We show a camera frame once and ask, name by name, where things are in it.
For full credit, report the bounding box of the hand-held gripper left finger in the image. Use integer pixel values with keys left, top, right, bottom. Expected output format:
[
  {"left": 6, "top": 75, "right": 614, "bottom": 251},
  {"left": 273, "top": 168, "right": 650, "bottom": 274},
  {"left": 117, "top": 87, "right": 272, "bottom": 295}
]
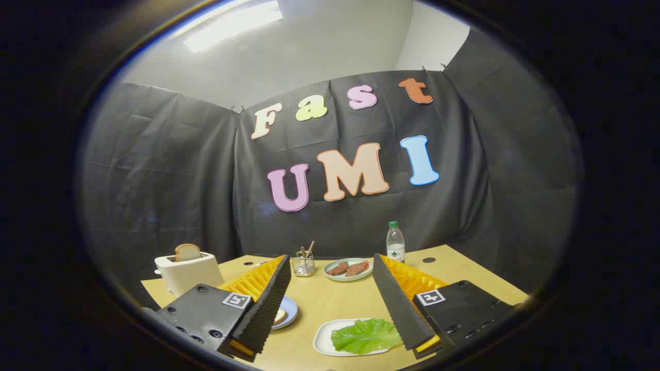
[{"left": 155, "top": 254, "right": 292, "bottom": 363}]

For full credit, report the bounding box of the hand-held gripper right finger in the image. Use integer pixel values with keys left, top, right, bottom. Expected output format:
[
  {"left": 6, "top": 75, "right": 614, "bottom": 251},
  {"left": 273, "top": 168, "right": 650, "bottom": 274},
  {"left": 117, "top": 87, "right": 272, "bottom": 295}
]
[{"left": 372, "top": 253, "right": 516, "bottom": 360}]

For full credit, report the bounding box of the green lettuce leaf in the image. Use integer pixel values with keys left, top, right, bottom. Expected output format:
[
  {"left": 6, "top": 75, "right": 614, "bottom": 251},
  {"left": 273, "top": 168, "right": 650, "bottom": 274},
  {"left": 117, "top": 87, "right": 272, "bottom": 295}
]
[{"left": 331, "top": 318, "right": 403, "bottom": 355}]

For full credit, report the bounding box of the plain bread slice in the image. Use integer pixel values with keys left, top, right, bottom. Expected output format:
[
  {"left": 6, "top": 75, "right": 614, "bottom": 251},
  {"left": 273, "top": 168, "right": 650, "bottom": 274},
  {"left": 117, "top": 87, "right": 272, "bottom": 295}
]
[{"left": 174, "top": 244, "right": 202, "bottom": 262}]

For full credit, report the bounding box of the blue round plate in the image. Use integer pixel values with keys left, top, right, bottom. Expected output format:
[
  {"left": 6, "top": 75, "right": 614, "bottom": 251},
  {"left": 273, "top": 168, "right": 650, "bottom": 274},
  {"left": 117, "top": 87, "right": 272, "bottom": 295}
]
[{"left": 271, "top": 296, "right": 299, "bottom": 331}]

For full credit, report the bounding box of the pale green plate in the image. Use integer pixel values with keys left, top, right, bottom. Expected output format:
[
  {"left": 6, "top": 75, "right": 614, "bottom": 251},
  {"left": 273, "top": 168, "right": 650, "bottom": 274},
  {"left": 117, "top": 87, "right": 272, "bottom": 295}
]
[{"left": 323, "top": 258, "right": 374, "bottom": 282}]

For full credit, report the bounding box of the clear water bottle green cap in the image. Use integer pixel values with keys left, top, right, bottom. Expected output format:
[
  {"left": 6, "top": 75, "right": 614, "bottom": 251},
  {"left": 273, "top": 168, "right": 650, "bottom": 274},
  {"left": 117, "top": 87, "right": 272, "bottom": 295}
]
[{"left": 386, "top": 221, "right": 406, "bottom": 264}]

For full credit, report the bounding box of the white rectangular plate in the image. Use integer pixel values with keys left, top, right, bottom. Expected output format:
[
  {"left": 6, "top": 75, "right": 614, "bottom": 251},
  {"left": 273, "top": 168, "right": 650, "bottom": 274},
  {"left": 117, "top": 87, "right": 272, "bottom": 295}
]
[{"left": 313, "top": 318, "right": 392, "bottom": 357}]

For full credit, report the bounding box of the white toaster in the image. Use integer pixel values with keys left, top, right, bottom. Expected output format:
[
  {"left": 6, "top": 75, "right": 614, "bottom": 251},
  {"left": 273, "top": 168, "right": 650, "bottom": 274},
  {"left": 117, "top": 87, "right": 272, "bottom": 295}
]
[{"left": 154, "top": 251, "right": 225, "bottom": 298}]

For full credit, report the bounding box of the black backdrop cloth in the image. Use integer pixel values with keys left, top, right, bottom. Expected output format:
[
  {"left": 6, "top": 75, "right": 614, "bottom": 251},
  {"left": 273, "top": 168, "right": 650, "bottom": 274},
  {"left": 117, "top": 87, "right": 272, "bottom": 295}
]
[{"left": 82, "top": 26, "right": 583, "bottom": 310}]

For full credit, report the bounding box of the wire mesh utensil holder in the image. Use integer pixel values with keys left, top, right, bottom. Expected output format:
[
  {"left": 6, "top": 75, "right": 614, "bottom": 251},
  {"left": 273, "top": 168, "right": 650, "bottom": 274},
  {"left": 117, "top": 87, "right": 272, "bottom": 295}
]
[{"left": 291, "top": 252, "right": 316, "bottom": 277}]

